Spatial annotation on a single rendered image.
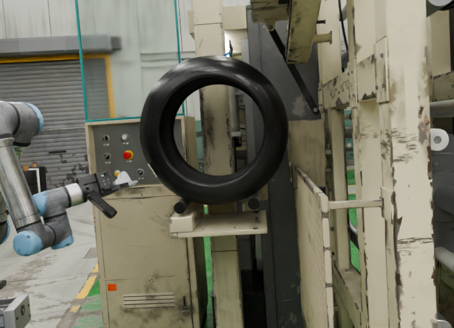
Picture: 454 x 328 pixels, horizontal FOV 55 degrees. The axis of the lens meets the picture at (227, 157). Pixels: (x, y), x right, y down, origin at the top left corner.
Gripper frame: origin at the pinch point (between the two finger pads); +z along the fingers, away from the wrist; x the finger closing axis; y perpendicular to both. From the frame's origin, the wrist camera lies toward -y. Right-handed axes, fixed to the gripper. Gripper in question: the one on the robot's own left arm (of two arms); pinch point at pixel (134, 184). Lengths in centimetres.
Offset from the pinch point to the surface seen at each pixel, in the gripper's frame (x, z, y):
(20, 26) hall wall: 831, 201, 524
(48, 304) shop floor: 202, -9, -43
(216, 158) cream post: 13.6, 46.9, 2.7
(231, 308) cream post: 33, 39, -65
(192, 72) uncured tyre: -22.0, 25.9, 31.4
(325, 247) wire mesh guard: -68, 16, -37
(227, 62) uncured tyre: -29, 37, 31
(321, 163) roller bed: -18, 77, -16
